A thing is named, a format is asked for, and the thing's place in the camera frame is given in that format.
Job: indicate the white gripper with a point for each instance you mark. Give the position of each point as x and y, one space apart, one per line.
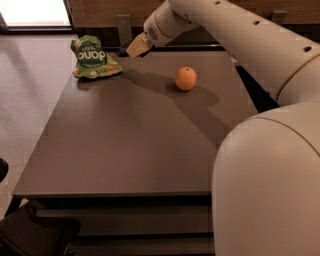
156 30

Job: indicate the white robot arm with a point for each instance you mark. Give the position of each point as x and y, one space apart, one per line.
266 177

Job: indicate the green rice chip bag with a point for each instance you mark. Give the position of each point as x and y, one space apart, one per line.
92 61

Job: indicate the orange fruit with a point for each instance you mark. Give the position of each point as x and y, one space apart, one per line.
185 78

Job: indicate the grey drawer cabinet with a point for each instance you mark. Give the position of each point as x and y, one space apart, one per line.
136 140

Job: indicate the upper grey drawer front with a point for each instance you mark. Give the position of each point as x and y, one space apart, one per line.
137 221

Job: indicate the grey drawer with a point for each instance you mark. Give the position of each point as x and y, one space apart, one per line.
145 246
137 221

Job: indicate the lower grey drawer front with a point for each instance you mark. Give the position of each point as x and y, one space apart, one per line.
145 246

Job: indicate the black chair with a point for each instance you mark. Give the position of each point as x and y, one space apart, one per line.
22 233

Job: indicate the left metal wall bracket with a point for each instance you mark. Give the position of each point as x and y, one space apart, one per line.
124 28

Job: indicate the metal wall bracket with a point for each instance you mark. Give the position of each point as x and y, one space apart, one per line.
278 17
124 28

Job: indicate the horizontal metal rail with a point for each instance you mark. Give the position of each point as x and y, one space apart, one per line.
188 48

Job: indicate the right metal wall bracket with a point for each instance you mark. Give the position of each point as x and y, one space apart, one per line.
278 17

